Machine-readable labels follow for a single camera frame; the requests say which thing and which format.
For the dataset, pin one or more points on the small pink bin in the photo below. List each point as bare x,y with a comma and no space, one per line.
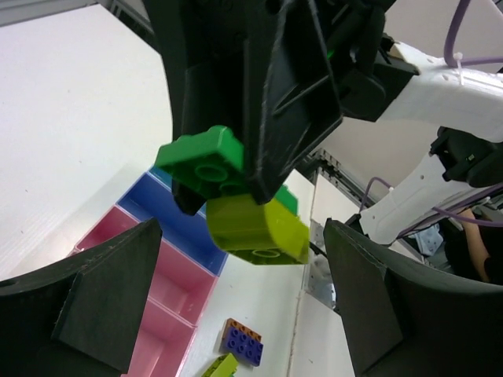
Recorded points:
179,284

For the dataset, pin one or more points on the small lime lego brick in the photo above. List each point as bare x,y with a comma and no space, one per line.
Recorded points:
223,366

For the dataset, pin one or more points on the right light blue bin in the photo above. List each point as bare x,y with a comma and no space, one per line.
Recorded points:
161,176

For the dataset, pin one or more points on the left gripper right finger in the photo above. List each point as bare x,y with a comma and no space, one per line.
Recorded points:
405,318

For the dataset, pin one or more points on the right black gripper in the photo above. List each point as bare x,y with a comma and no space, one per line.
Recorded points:
303,66

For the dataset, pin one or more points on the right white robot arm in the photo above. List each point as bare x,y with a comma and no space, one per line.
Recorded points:
465,158

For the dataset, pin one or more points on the orange lego brick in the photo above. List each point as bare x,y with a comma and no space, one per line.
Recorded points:
232,323

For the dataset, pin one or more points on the large pink bin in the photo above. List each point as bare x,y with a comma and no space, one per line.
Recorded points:
163,341

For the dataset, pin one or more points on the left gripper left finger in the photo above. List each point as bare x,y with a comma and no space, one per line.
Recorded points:
83,313

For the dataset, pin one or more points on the purple lego brick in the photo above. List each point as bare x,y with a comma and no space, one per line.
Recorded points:
242,346

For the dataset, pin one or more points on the dark green lego brick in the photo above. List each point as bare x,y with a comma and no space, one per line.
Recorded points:
204,166

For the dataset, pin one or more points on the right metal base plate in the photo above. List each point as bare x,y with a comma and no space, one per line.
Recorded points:
317,279

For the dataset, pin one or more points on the dark blue bin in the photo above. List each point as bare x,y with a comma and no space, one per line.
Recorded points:
150,198

